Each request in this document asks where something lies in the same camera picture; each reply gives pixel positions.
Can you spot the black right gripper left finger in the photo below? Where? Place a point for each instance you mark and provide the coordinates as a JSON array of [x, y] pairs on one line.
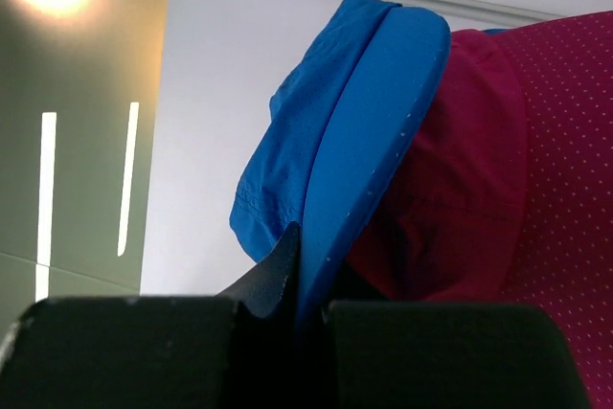
[[231, 350]]

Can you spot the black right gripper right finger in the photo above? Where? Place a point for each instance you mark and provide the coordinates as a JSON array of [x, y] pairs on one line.
[[383, 354]]

